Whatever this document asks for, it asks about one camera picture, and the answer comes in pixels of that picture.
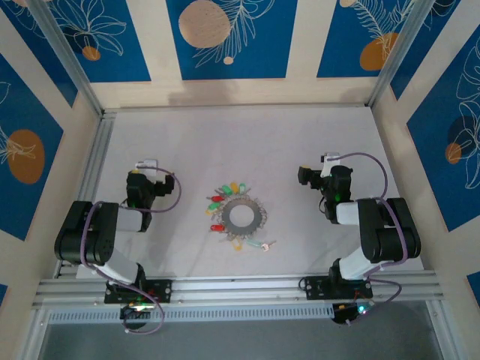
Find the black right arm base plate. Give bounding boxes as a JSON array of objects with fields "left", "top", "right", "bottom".
[{"left": 303, "top": 276, "right": 374, "bottom": 301}]

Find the aluminium rear rail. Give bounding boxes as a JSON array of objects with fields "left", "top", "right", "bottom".
[{"left": 100, "top": 104, "right": 374, "bottom": 114}]

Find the aluminium table edge rail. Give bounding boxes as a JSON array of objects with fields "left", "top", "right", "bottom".
[{"left": 31, "top": 270, "right": 447, "bottom": 312}]

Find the key with mint tag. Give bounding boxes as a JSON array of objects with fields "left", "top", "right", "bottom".
[{"left": 245, "top": 238, "right": 278, "bottom": 253}]

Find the aluminium side rail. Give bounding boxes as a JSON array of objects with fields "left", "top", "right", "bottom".
[{"left": 54, "top": 111, "right": 115, "bottom": 279}]

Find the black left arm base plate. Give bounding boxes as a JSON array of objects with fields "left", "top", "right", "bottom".
[{"left": 103, "top": 278, "right": 174, "bottom": 305}]

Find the grey slotted cable duct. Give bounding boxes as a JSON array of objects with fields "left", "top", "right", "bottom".
[{"left": 45, "top": 304, "right": 338, "bottom": 326}]

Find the aluminium frame post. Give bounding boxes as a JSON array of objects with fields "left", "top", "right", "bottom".
[
  {"left": 16, "top": 307, "right": 52, "bottom": 360},
  {"left": 26, "top": 0, "right": 105, "bottom": 118},
  {"left": 425, "top": 299, "right": 464, "bottom": 360},
  {"left": 366, "top": 0, "right": 440, "bottom": 109}
]

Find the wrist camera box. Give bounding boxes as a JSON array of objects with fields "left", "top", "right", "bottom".
[
  {"left": 133, "top": 158, "right": 159, "bottom": 177},
  {"left": 320, "top": 151, "right": 341, "bottom": 178}
]

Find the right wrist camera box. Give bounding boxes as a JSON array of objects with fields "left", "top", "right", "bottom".
[{"left": 320, "top": 151, "right": 341, "bottom": 178}]

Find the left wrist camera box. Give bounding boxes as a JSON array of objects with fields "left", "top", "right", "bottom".
[{"left": 133, "top": 158, "right": 159, "bottom": 177}]

